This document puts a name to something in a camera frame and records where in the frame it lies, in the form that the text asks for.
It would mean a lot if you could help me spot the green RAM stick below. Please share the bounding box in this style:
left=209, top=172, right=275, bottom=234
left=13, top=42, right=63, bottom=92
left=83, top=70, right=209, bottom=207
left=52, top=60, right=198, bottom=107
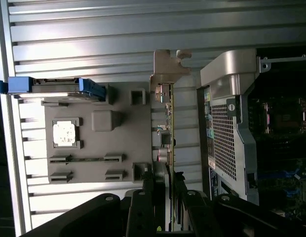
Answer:
left=66, top=157, right=107, bottom=161

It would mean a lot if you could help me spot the grey parts rack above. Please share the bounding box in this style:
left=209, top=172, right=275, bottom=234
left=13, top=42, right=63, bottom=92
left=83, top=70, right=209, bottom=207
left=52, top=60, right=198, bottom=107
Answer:
left=40, top=82, right=153, bottom=185

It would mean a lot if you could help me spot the black open PC case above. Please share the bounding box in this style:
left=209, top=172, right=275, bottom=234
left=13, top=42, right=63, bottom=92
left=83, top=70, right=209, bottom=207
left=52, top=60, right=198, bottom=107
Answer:
left=196, top=48, right=306, bottom=215

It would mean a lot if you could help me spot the blue expansion slot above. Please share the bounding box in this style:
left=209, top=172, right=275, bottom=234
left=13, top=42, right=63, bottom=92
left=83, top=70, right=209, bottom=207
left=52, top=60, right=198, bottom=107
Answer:
left=258, top=170, right=301, bottom=180

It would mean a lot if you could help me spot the green motherboard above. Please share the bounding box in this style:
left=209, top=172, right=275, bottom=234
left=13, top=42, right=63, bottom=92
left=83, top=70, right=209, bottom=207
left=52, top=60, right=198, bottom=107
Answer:
left=249, top=96, right=306, bottom=210

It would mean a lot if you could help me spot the silver CPU chip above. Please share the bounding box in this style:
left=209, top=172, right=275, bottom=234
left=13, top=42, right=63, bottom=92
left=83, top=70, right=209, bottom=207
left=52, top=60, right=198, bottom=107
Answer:
left=53, top=120, right=76, bottom=147

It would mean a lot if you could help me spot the CPU socket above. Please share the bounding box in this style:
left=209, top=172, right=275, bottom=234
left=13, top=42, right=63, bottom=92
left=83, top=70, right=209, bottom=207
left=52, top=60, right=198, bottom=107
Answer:
left=266, top=102, right=306, bottom=134

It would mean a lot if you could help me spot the hard disk in blue caddy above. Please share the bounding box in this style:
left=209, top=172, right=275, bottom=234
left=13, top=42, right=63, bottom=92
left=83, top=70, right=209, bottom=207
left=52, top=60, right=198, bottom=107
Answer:
left=0, top=76, right=106, bottom=102

